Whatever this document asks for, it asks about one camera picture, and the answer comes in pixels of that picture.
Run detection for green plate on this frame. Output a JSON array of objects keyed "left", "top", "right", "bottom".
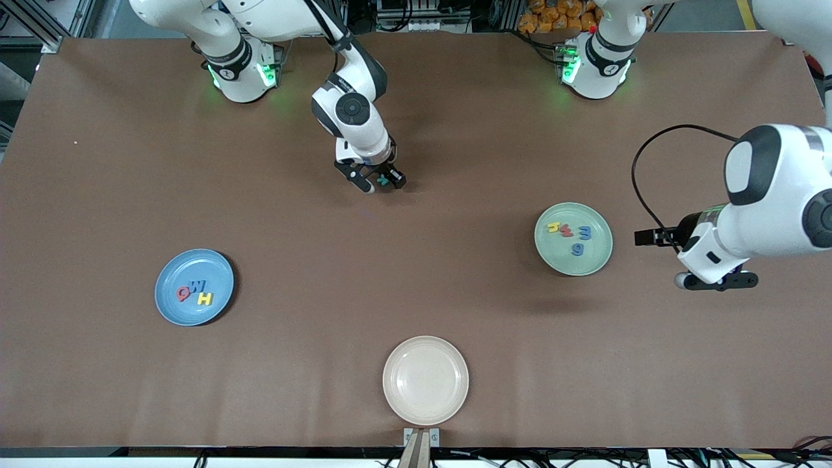
[{"left": 534, "top": 202, "right": 614, "bottom": 277}]

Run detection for white power strip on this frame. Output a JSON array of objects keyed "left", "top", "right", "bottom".
[{"left": 250, "top": 0, "right": 298, "bottom": 23}]

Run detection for black floor cables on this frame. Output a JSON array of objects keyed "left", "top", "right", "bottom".
[{"left": 669, "top": 435, "right": 832, "bottom": 468}]

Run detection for aluminium frame profile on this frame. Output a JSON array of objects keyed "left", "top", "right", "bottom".
[{"left": 13, "top": 0, "right": 66, "bottom": 54}]

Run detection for orange packets pile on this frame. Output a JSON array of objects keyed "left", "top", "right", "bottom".
[{"left": 518, "top": 0, "right": 602, "bottom": 34}]

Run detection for beige plate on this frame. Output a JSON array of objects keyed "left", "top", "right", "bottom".
[{"left": 382, "top": 335, "right": 470, "bottom": 427}]

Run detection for blue plate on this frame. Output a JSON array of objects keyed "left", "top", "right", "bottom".
[{"left": 154, "top": 248, "right": 235, "bottom": 327}]

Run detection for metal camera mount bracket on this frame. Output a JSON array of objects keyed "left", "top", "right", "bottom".
[{"left": 403, "top": 427, "right": 440, "bottom": 468}]

